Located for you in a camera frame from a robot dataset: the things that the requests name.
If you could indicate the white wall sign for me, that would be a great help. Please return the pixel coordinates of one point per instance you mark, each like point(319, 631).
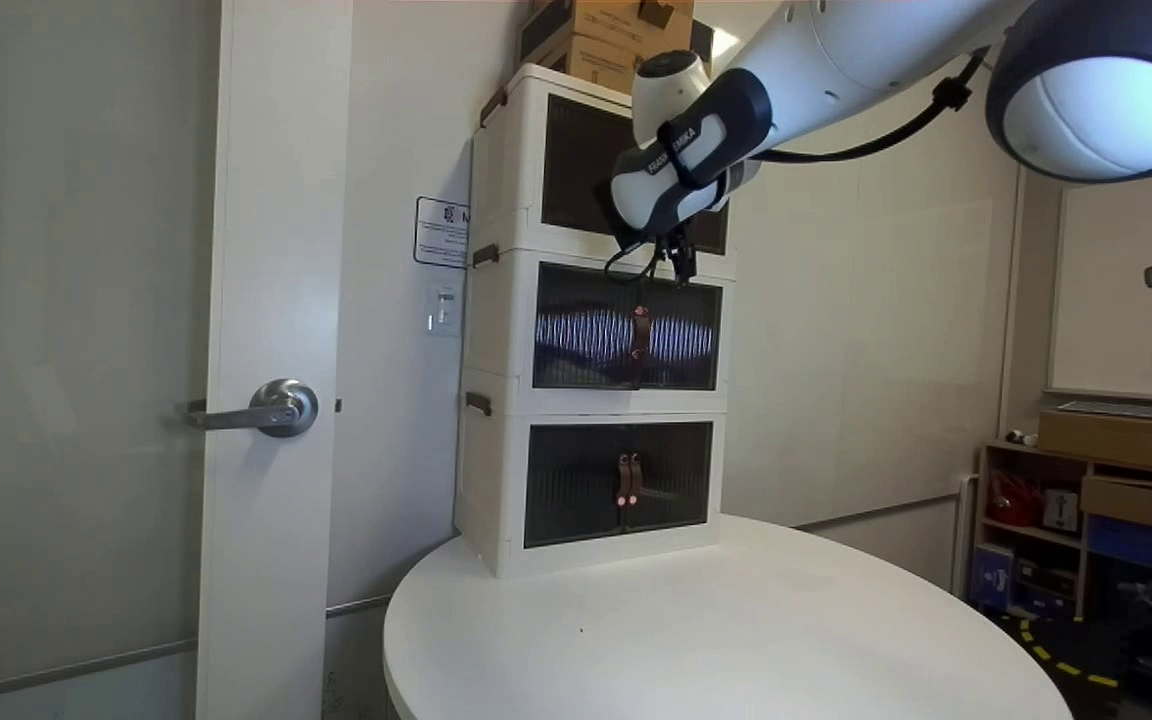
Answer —
point(442, 235)

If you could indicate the flat wide cardboard box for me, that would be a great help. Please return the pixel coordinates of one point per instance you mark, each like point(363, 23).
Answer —
point(1119, 439)

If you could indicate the small grey box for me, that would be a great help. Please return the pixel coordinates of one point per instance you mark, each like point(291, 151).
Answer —
point(1060, 510)

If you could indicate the white stacked storage cabinet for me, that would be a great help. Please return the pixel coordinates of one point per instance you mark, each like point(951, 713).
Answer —
point(503, 333)

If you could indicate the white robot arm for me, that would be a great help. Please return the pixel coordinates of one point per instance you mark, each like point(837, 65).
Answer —
point(869, 52)

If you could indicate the wooden shelf unit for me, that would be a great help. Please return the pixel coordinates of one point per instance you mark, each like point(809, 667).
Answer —
point(980, 506)

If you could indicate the small brown cardboard box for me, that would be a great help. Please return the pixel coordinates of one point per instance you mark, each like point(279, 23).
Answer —
point(1122, 501)

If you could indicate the white door with glass panel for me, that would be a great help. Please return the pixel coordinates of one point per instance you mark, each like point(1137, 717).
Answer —
point(279, 200)

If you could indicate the tall blue box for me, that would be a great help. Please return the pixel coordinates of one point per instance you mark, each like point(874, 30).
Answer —
point(995, 574)

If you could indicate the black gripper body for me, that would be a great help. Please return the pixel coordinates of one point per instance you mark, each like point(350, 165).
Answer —
point(677, 246)

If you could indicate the white wall switch plate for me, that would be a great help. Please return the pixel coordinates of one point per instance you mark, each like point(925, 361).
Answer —
point(442, 315)

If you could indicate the wide blue box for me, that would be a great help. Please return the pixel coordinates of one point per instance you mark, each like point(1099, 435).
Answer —
point(1122, 545)

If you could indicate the brown cabinet side latch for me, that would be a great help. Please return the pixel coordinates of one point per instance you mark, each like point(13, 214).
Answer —
point(493, 107)
point(485, 253)
point(476, 400)

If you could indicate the red storage item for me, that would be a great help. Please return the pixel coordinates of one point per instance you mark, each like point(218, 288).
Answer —
point(1012, 501)

